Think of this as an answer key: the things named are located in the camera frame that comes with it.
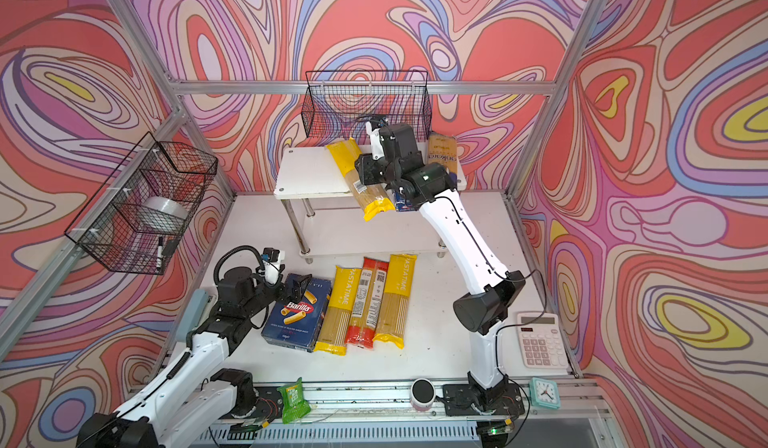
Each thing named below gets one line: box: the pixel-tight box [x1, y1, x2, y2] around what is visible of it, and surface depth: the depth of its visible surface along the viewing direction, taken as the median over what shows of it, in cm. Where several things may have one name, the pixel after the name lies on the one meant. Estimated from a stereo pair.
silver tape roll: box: [137, 196, 189, 233], surface depth 74 cm
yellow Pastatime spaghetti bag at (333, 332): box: [314, 266, 362, 356], surface depth 88 cm
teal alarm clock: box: [529, 377, 561, 410], surface depth 75 cm
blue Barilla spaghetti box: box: [395, 192, 414, 212], surface depth 69 cm
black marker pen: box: [156, 236, 163, 269], surface depth 73 cm
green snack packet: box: [277, 377, 311, 424], surface depth 74 cm
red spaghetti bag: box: [345, 257, 389, 348], surface depth 89 cm
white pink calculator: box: [516, 312, 569, 369], surface depth 82 cm
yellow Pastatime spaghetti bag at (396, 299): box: [372, 254, 417, 349], surface depth 90 cm
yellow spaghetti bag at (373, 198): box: [326, 138, 395, 222], surface depth 71 cm
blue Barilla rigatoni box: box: [261, 278, 333, 353], surface depth 82 cm
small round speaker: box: [410, 378, 436, 412], surface depth 72 cm
